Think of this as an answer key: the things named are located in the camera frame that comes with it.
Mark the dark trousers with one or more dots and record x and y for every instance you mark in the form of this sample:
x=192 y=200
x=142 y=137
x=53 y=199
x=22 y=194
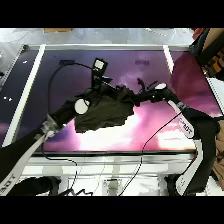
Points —
x=100 y=116

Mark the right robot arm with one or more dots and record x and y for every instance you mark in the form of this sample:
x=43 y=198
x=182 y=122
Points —
x=203 y=126

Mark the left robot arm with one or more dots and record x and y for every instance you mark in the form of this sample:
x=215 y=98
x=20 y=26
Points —
x=20 y=156

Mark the heap of clothes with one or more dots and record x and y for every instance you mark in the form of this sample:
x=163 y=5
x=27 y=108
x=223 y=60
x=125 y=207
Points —
x=213 y=63

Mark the brown garment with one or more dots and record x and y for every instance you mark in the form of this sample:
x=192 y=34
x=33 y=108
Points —
x=220 y=160

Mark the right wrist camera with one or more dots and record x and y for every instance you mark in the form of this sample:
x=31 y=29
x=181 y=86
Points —
x=140 y=81

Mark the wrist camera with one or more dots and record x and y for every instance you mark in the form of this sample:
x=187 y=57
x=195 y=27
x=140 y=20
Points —
x=140 y=81
x=99 y=65

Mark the silver frame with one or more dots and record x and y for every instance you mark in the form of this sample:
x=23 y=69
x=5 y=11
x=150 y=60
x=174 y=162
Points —
x=110 y=159

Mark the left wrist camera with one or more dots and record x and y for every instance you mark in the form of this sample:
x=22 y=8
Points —
x=99 y=65

